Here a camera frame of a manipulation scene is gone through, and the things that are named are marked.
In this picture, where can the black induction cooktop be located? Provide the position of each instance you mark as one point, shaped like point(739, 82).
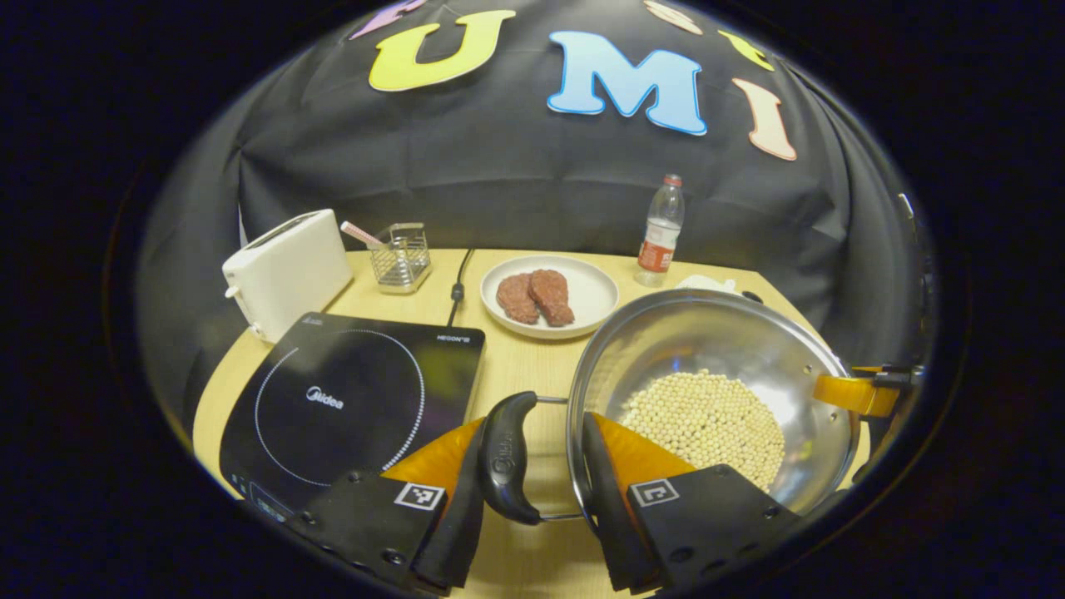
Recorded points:
point(358, 399)

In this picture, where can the brown meat patty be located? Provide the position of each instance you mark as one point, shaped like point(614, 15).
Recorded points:
point(516, 299)
point(552, 295)

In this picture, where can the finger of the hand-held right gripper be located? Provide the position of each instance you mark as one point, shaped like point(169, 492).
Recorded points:
point(857, 393)

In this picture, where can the pile of soybeans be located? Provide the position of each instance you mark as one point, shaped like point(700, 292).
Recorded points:
point(707, 424)

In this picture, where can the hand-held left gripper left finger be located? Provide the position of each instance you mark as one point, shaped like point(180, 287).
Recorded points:
point(462, 532)

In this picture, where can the white toaster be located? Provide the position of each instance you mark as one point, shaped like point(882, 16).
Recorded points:
point(287, 274)

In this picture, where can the black backdrop cloth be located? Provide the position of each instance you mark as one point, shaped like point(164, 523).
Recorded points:
point(499, 175)

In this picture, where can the white round plate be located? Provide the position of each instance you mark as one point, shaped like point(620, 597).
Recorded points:
point(595, 287)

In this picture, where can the clear red label water bottle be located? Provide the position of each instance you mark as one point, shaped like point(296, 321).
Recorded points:
point(661, 241)

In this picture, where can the white condiment dish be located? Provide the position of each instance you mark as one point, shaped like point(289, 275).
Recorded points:
point(707, 284)

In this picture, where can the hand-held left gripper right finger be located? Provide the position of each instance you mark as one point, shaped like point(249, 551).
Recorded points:
point(607, 516)

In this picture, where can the pink striped straw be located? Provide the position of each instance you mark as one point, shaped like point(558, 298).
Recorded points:
point(359, 234)

